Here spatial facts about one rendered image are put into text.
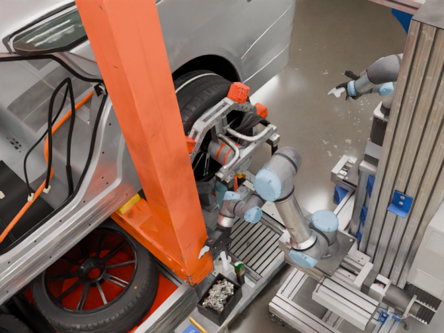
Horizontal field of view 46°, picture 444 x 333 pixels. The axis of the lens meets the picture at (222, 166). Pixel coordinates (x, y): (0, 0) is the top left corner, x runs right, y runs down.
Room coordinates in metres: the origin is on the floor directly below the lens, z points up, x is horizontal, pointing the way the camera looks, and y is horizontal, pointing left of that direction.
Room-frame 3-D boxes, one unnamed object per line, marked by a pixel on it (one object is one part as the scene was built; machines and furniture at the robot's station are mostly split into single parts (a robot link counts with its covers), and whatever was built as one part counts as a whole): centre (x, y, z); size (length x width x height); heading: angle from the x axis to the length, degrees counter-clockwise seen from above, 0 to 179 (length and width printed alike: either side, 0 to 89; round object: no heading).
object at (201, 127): (1.82, -0.01, 0.85); 0.54 x 0.07 x 0.54; 130
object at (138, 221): (1.56, 0.44, 0.69); 0.52 x 0.17 x 0.35; 40
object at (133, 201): (1.69, 0.56, 0.71); 0.14 x 0.14 x 0.05; 40
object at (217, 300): (1.12, 0.11, 0.51); 0.20 x 0.14 x 0.13; 137
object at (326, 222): (1.16, -0.40, 0.98); 0.13 x 0.12 x 0.14; 137
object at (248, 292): (1.09, 0.14, 0.44); 0.43 x 0.17 x 0.03; 130
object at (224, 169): (1.66, -0.01, 1.03); 0.19 x 0.18 x 0.11; 40
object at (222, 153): (1.76, -0.05, 0.85); 0.21 x 0.14 x 0.14; 40
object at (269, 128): (1.79, -0.16, 1.03); 0.19 x 0.18 x 0.11; 40
